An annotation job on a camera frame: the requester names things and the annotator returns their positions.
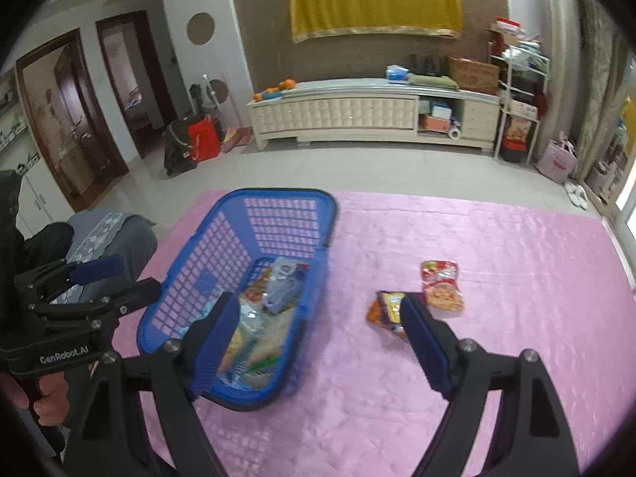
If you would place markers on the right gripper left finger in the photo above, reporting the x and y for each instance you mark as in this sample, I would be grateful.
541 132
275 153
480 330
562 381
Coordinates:
110 437

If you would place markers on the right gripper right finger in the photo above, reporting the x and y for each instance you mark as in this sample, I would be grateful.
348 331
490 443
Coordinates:
531 436

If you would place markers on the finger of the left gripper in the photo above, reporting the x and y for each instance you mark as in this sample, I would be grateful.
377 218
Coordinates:
44 319
74 270

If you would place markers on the light blue cartoon packet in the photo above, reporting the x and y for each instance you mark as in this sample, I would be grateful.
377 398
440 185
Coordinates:
233 363

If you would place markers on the blue plastic basket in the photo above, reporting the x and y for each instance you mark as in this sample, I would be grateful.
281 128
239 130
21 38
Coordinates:
232 251

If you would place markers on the doublemint gum bottle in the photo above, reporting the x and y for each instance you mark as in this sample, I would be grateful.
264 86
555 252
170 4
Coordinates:
285 282

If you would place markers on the orange small snack packet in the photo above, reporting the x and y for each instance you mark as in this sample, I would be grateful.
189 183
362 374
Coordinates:
377 315

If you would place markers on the cracker pack green ends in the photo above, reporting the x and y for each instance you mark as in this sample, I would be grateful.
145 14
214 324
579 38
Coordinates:
265 354

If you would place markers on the purple cracker packet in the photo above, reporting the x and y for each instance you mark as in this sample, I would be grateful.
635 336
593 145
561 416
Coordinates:
392 302

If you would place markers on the left hand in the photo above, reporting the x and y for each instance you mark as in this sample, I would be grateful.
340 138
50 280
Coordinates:
51 407

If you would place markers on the grey cushioned chair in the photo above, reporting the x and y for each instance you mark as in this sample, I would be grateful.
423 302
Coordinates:
89 235

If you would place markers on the pink quilted tablecloth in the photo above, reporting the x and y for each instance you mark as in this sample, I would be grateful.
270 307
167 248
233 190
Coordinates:
378 335

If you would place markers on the brown wooden door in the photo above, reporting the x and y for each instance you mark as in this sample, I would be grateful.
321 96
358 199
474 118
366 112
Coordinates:
66 120

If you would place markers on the black bag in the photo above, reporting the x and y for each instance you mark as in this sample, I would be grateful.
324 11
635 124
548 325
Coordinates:
178 149

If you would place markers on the red snack packet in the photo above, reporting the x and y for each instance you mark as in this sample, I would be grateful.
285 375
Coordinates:
440 288

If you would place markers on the red bag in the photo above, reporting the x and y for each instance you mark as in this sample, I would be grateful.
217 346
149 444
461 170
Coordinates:
205 143

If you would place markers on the white slippers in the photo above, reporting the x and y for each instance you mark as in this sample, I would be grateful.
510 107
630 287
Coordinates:
576 195

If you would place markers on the pink gift bag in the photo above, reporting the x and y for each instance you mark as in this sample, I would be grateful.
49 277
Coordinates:
558 160

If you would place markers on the oranges on plate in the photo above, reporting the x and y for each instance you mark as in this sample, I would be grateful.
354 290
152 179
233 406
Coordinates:
275 91

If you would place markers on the cream tv cabinet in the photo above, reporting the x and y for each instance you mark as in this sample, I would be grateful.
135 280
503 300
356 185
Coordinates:
377 110

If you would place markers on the white metal shelf rack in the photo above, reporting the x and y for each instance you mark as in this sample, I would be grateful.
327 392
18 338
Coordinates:
523 85

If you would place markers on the cardboard box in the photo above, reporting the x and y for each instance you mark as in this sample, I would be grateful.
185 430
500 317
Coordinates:
471 75

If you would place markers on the green folded cloth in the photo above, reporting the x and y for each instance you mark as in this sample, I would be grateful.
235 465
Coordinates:
443 82

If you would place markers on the blue tissue pack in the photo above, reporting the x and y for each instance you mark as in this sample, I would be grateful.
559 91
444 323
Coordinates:
397 73

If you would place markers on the patterned curtain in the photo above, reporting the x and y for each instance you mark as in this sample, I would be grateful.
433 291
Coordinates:
606 67

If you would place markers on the standing air conditioner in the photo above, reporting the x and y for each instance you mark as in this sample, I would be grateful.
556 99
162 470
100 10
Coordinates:
560 39

